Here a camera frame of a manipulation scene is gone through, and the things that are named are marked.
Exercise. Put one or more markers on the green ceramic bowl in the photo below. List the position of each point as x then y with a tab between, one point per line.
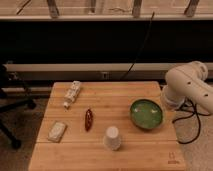
146	114

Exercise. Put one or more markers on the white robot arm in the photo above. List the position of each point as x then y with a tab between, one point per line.
187	81

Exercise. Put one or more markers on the white plastic bottle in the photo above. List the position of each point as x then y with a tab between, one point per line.
72	94

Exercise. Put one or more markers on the dark red chili pepper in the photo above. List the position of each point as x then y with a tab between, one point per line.
88	119

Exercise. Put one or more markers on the white paper cup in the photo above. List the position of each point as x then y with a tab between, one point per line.
112	139

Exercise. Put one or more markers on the white rectangular sponge block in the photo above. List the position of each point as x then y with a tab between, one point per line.
56	132

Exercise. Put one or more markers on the black office chair base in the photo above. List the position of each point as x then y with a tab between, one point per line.
5	76

